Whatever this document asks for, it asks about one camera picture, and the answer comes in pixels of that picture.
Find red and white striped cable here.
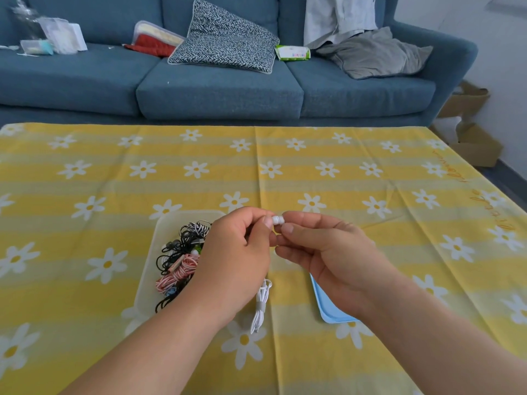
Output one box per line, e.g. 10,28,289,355
155,253,201,295

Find light grey shirt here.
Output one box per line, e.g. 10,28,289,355
303,0,379,50

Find person's right hand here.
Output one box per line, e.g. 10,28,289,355
274,210,407,322

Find grey cushion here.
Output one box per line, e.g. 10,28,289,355
315,26,434,80

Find black and white patterned cushion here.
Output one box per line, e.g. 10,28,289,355
167,0,281,75

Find yellow daisy print tablecloth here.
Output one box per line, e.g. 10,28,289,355
0,122,527,395

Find brown cardboard box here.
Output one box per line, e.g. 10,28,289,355
450,121,504,168
436,80,491,120

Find small clear container teal contents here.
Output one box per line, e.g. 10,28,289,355
19,39,54,56

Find person's left hand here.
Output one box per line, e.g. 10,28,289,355
182,207,277,326

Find light blue plastic tray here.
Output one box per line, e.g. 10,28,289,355
309,273,361,325

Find green wet wipes packet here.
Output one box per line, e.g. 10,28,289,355
274,45,312,62

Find red cloth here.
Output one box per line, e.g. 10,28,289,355
124,34,178,58

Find clear zip bag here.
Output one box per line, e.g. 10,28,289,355
132,20,185,47

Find person's right forearm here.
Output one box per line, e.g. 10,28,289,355
355,275,527,395

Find white paper box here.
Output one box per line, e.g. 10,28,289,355
68,23,88,52

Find blue fabric sofa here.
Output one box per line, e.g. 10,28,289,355
0,0,479,129

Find clear plastic tray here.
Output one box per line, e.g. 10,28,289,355
133,210,227,338

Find black and white striped cable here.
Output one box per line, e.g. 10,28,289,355
179,221,213,244

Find person's left forearm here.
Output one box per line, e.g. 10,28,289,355
58,290,248,395

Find white charging cable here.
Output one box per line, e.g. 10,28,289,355
250,215,285,335

